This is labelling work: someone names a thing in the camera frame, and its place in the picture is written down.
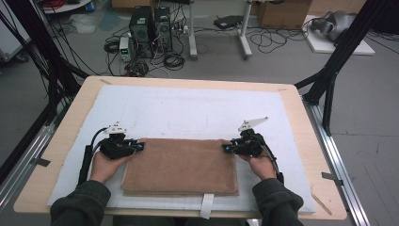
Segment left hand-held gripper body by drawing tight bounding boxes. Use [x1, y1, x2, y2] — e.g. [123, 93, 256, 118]
[99, 121, 137, 160]

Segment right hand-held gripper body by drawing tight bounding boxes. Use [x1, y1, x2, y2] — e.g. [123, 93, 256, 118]
[232, 116, 269, 158]

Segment beige towel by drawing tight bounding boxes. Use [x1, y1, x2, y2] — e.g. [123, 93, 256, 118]
[120, 137, 240, 198]

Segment person's left hand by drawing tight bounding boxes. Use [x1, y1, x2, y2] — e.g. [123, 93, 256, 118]
[89, 150, 135, 185]

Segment person's right hand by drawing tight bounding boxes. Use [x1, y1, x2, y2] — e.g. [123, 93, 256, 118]
[239, 153, 278, 181]

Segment white grid mat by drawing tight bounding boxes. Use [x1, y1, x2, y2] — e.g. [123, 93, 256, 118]
[46, 84, 317, 213]

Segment white cloth strip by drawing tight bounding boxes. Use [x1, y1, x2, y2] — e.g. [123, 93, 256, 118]
[199, 193, 215, 220]

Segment black tape piece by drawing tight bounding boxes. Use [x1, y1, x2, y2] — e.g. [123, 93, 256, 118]
[32, 157, 52, 168]

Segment white power supply unit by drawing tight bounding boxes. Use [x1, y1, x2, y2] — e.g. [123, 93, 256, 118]
[119, 37, 133, 62]

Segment large black computer tower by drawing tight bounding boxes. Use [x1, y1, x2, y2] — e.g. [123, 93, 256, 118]
[129, 6, 155, 59]

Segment slim black computer tower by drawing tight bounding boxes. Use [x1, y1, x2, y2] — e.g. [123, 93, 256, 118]
[153, 7, 174, 53]

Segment white floor board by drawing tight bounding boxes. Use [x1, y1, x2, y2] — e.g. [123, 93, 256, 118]
[302, 14, 376, 57]

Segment black flat device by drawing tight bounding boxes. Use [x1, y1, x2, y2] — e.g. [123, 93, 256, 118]
[213, 14, 245, 31]

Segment clear plastic bag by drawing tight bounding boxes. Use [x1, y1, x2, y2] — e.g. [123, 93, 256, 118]
[69, 13, 98, 35]

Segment brown cardboard box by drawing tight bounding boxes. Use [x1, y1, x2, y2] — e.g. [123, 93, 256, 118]
[257, 0, 313, 30]

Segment white round table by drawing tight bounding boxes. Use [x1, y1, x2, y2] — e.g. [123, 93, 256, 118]
[40, 0, 94, 15]

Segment grey rounded device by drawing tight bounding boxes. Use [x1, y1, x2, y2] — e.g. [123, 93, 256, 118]
[310, 10, 358, 42]

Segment right hand-held gripper black cable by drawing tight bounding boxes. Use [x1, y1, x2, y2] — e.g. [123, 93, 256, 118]
[255, 134, 285, 185]

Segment aluminium rail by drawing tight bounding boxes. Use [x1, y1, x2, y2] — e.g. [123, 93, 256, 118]
[0, 103, 70, 215]
[302, 97, 372, 226]

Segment coiled black cable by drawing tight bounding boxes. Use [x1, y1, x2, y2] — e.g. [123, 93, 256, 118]
[163, 52, 186, 72]

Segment loose black floor cables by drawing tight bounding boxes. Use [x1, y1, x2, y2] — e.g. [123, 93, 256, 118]
[248, 26, 311, 55]

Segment white desk frame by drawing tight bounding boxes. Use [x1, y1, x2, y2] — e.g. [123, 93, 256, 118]
[187, 0, 254, 61]

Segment black metal frame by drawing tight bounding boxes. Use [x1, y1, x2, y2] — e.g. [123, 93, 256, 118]
[0, 0, 90, 126]
[294, 0, 399, 137]

